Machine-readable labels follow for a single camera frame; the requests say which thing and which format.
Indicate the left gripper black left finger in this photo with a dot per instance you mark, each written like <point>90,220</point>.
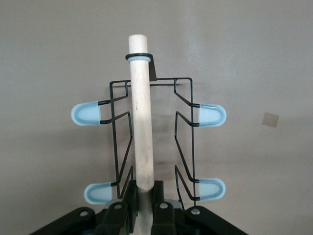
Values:
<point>133,195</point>

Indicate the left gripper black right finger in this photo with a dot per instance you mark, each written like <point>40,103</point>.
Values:
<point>157,195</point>

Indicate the brown square tape marker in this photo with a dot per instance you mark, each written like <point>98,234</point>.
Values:
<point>269,120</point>

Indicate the brown paper table cover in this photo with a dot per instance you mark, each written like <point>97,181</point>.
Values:
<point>49,61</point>

